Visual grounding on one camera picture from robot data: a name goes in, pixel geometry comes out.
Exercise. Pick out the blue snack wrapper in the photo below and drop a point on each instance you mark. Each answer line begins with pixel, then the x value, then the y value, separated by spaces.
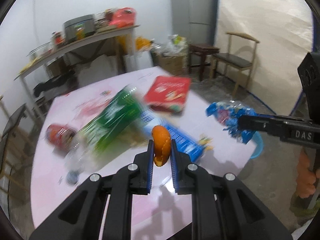
pixel 228 113

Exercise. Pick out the blue tissue box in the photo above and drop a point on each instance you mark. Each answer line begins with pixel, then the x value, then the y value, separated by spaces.
pixel 185 143

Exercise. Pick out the wooden chair left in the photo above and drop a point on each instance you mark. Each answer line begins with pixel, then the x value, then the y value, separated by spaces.
pixel 8 145

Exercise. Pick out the dark wooden stool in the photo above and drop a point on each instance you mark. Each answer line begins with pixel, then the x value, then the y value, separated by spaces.
pixel 202 51

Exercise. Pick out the white mattress blue trim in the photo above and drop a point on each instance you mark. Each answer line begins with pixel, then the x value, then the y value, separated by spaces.
pixel 284 29

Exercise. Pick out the green plastic bottle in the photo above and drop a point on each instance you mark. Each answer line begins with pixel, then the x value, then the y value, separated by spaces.
pixel 114 131

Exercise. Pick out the orange peel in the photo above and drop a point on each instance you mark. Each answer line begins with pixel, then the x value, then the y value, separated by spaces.
pixel 162 145

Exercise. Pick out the red snack bag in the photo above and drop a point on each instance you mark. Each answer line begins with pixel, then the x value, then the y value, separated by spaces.
pixel 168 93

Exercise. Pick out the red can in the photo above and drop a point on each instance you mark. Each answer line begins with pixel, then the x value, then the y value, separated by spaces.
pixel 60 136

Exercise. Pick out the blue trash basket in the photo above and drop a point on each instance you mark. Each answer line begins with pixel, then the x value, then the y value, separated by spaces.
pixel 259 145

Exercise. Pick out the wooden chair dark seat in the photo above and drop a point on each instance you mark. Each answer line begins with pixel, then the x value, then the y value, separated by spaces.
pixel 234 61

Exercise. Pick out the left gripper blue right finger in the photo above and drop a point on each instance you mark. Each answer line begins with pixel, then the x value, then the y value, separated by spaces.
pixel 179 161

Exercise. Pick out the cardboard box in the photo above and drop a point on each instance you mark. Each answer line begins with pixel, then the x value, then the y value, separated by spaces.
pixel 175 65

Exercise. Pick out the red plastic bag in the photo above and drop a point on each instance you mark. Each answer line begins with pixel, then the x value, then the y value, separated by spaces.
pixel 123 17

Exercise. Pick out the grey refrigerator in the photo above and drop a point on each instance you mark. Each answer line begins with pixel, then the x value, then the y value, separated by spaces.
pixel 195 20

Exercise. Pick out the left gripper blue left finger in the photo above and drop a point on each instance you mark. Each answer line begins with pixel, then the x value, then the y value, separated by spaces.
pixel 142 180

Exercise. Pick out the grey cooking pot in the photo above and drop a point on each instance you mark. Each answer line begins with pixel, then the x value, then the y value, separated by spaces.
pixel 79 28

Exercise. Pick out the red lidded jar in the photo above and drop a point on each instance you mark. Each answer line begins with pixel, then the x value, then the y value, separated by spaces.
pixel 57 39

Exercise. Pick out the yellow plastic bag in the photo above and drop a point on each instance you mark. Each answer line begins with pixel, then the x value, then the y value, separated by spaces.
pixel 143 44

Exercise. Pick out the wooden side table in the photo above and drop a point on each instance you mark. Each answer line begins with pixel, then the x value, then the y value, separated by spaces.
pixel 131 50

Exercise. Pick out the orange gloved hand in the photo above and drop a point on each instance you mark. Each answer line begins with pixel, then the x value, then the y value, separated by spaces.
pixel 306 179

